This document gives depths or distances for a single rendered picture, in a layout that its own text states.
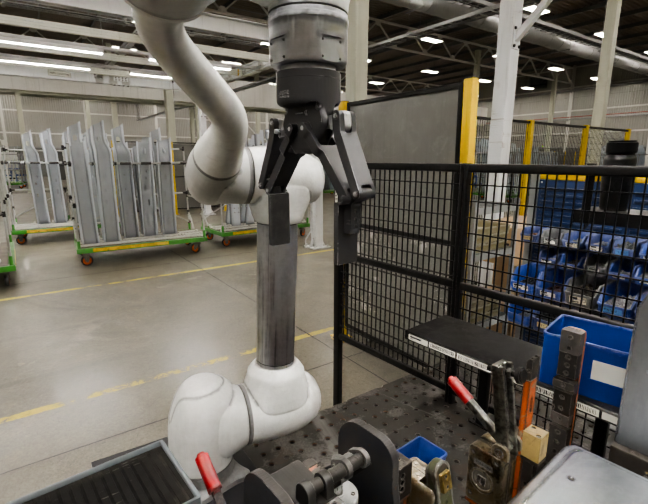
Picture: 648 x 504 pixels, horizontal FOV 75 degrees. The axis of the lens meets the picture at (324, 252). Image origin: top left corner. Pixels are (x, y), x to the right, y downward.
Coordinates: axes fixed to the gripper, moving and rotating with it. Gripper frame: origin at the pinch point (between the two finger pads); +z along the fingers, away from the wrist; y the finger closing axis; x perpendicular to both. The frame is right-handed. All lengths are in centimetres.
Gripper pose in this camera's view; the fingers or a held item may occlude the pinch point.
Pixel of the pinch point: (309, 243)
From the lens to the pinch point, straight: 53.3
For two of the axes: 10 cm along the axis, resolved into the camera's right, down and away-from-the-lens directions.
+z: 0.0, 9.8, 2.2
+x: 7.8, -1.4, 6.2
